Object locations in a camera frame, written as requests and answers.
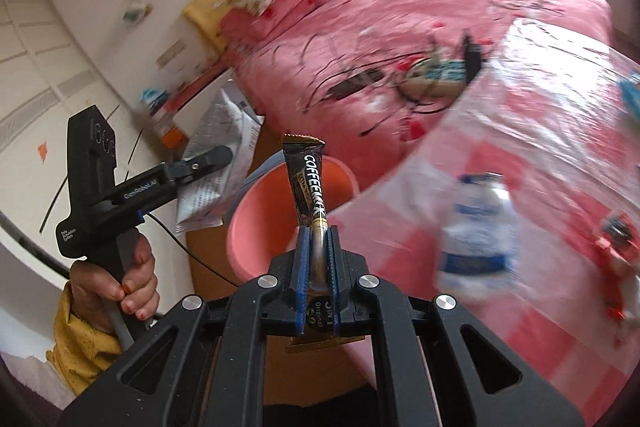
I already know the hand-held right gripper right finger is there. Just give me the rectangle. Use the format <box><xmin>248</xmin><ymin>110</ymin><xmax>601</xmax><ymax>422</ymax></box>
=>
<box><xmin>327</xmin><ymin>227</ymin><xmax>586</xmax><ymax>427</ymax></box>

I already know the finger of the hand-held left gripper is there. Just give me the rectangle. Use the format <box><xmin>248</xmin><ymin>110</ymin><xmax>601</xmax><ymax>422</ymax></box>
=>
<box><xmin>162</xmin><ymin>145</ymin><xmax>235</xmax><ymax>190</ymax></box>

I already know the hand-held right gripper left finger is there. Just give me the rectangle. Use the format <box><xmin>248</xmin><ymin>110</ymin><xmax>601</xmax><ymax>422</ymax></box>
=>
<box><xmin>57</xmin><ymin>227</ymin><xmax>308</xmax><ymax>427</ymax></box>

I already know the blue white drink carton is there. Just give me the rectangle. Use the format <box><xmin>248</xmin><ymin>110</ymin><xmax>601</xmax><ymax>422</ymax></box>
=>
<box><xmin>175</xmin><ymin>87</ymin><xmax>266</xmax><ymax>234</ymax></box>

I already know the pink plastic bin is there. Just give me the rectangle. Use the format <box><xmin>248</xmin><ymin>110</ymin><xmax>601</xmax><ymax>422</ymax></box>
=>
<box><xmin>226</xmin><ymin>156</ymin><xmax>361</xmax><ymax>289</ymax></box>

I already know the black gold coffee stick packet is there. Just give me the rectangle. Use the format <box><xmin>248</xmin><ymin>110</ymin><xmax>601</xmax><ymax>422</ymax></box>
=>
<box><xmin>281</xmin><ymin>134</ymin><xmax>353</xmax><ymax>353</ymax></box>

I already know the white plastic bottle blue label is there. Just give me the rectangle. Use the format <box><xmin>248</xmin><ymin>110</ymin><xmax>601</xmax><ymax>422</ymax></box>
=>
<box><xmin>437</xmin><ymin>172</ymin><xmax>518</xmax><ymax>299</ymax></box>

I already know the person's left forearm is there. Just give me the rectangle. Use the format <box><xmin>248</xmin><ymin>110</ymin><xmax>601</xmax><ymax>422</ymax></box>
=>
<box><xmin>45</xmin><ymin>282</ymin><xmax>126</xmax><ymax>395</ymax></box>

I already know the person's left hand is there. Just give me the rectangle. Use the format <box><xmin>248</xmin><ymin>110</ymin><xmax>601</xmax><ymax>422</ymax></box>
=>
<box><xmin>70</xmin><ymin>237</ymin><xmax>161</xmax><ymax>333</ymax></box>

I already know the clear plastic bottle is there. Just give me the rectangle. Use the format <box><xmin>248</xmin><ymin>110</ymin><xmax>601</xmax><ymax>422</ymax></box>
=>
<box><xmin>122</xmin><ymin>0</ymin><xmax>152</xmax><ymax>28</ymax></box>

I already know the folded pink blanket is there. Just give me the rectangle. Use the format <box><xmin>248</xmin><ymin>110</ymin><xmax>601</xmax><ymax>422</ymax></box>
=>
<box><xmin>220</xmin><ymin>0</ymin><xmax>332</xmax><ymax>64</ymax></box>

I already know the beige power strip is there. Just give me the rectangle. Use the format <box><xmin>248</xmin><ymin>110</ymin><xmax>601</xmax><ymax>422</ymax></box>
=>
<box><xmin>405</xmin><ymin>54</ymin><xmax>469</xmax><ymax>91</ymax></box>

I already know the pink bed cover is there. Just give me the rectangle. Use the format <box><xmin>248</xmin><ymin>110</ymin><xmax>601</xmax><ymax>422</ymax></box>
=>
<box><xmin>220</xmin><ymin>0</ymin><xmax>613</xmax><ymax>188</ymax></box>

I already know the pink checkered tablecloth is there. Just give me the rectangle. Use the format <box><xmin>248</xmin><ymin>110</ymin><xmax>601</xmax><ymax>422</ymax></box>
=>
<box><xmin>325</xmin><ymin>19</ymin><xmax>640</xmax><ymax>427</ymax></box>

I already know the black plug adapter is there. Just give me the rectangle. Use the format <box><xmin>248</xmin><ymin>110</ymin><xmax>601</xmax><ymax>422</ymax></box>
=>
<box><xmin>460</xmin><ymin>34</ymin><xmax>484</xmax><ymax>82</ymax></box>

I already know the red snack packet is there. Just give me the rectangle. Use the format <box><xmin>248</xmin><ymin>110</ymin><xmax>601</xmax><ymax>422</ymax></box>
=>
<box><xmin>592</xmin><ymin>212</ymin><xmax>640</xmax><ymax>323</ymax></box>

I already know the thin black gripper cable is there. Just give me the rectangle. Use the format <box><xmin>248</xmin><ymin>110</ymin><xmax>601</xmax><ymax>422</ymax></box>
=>
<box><xmin>145</xmin><ymin>212</ymin><xmax>242</xmax><ymax>289</ymax></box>

